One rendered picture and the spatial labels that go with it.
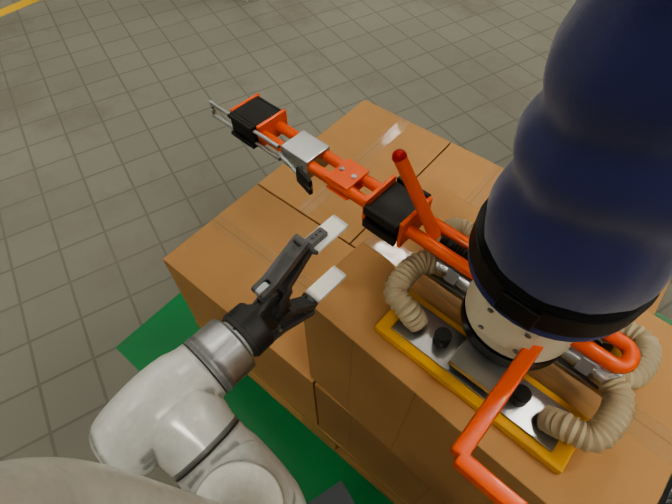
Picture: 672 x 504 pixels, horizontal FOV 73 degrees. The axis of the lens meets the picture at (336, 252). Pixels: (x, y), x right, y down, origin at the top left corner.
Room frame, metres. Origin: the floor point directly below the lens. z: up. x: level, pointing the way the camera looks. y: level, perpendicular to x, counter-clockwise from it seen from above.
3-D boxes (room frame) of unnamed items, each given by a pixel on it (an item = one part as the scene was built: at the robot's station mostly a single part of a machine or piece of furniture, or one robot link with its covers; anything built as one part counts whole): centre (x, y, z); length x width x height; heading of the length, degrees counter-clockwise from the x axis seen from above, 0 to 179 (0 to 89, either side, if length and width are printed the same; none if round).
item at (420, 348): (0.27, -0.22, 0.97); 0.34 x 0.10 x 0.05; 48
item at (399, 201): (0.51, -0.10, 1.07); 0.10 x 0.08 x 0.06; 138
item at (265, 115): (0.74, 0.15, 1.07); 0.08 x 0.07 x 0.05; 48
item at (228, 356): (0.25, 0.16, 1.07); 0.09 x 0.06 x 0.09; 47
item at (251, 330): (0.30, 0.11, 1.07); 0.09 x 0.07 x 0.08; 137
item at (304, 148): (0.65, 0.06, 1.07); 0.07 x 0.07 x 0.04; 48
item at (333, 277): (0.40, 0.02, 1.00); 0.07 x 0.03 x 0.01; 137
